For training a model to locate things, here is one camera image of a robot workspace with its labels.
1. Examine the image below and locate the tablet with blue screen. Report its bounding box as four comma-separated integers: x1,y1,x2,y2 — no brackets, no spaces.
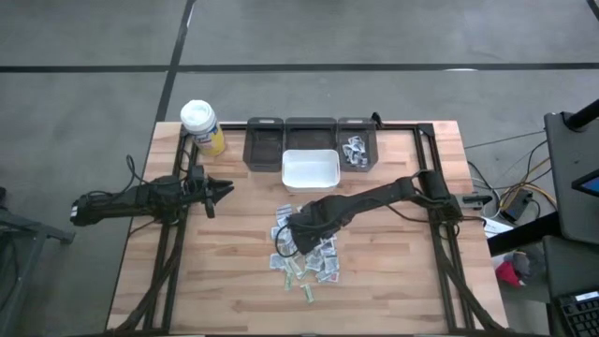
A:
571,168,599,198

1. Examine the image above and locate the yellow Lysol wipes canister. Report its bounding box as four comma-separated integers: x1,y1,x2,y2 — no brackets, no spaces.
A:
180,98,227,158

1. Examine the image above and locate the grey metal stand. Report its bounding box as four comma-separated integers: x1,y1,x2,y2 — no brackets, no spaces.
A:
0,186,76,337

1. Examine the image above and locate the red cloth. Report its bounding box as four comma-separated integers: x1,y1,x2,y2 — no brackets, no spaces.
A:
494,259,523,287

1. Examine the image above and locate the wide grey plastic bin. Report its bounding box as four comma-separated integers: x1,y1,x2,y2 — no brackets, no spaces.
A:
284,116,339,154

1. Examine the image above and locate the dark grey side cart top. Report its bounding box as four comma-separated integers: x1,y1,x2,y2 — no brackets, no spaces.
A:
542,110,599,244

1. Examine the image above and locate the dark grey lower cart shelf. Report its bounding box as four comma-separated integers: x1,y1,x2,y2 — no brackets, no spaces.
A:
542,236,599,300

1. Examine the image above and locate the black cart leg bar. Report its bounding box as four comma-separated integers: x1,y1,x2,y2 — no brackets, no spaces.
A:
486,212,561,256

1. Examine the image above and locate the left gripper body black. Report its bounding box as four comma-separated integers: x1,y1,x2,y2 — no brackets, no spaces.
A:
186,177,217,220

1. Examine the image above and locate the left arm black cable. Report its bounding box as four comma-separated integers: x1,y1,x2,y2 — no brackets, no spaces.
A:
124,154,163,188

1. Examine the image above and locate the narrow grey plastic bin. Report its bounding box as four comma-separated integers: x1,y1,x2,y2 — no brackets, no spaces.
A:
242,116,285,173

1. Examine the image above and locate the black cart pole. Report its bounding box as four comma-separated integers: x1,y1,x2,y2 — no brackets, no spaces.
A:
563,97,599,132

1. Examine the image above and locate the white plastic bin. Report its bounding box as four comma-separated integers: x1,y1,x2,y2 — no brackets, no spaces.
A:
281,148,342,194

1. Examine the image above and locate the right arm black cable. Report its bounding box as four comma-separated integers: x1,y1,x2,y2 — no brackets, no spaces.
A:
274,223,303,258

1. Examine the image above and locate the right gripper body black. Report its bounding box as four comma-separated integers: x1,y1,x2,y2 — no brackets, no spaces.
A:
287,200,347,256

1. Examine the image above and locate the grey cloth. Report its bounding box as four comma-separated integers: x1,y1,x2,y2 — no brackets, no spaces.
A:
512,252,533,277

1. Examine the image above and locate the black keyboard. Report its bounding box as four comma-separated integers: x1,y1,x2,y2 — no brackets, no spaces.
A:
556,289,599,337

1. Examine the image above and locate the white paper sheet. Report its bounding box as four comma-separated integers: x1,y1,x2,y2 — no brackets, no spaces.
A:
481,217,514,240

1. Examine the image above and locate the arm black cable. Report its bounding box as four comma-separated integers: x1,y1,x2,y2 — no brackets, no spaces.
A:
274,223,303,258
124,154,163,188

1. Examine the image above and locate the black three-compartment tray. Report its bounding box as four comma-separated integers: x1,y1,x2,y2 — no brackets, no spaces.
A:
336,116,379,173

